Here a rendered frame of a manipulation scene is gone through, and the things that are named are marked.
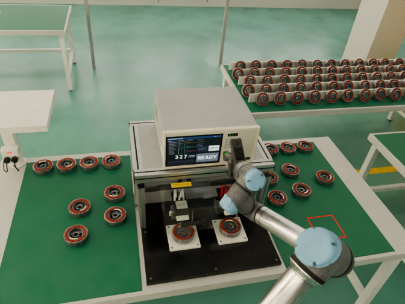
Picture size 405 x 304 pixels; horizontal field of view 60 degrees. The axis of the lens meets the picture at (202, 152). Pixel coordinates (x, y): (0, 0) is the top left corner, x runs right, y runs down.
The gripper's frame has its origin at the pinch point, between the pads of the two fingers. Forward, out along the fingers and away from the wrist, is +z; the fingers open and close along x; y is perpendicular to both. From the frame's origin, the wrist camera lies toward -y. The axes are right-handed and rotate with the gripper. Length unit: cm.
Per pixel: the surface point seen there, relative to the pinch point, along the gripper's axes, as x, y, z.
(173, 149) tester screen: -24.3, -2.7, 2.5
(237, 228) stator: 6.7, 40.7, 5.7
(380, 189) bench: 166, 68, 95
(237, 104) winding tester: 10.1, -19.9, 17.6
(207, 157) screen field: -8.4, 2.4, 4.9
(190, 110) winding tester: -13.9, -18.2, 14.0
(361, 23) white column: 277, -88, 288
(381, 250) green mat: 79, 55, -9
